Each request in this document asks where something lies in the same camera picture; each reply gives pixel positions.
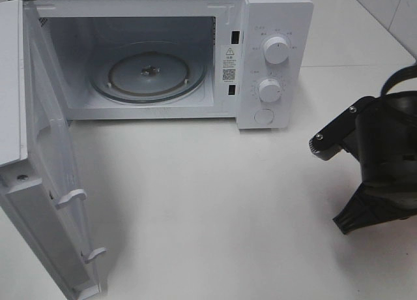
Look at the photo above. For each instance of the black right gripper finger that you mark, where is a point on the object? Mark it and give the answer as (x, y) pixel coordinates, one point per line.
(377, 202)

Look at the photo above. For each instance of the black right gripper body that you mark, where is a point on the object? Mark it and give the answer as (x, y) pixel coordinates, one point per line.
(385, 142)

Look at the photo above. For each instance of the white round door button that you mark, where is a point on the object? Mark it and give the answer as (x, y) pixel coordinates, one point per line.
(264, 116)

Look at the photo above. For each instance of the white round knob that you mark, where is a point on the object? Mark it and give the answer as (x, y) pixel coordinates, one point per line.
(269, 90)
(276, 49)

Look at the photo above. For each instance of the white microwave door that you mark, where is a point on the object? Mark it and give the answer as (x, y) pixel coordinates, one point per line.
(41, 192)

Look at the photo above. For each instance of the white microwave oven body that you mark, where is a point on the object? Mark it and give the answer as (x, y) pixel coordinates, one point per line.
(226, 35)

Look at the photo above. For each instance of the glass microwave turntable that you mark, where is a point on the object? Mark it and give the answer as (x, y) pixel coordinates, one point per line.
(148, 77)

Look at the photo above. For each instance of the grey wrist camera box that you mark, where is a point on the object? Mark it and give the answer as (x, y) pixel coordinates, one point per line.
(340, 133)

